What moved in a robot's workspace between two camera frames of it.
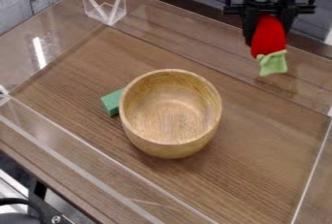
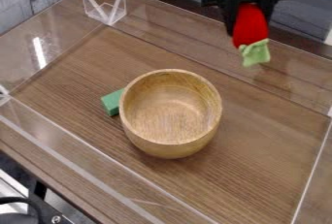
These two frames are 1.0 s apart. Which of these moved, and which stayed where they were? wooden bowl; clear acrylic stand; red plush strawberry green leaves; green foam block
Moved: red plush strawberry green leaves
Stayed: green foam block; clear acrylic stand; wooden bowl
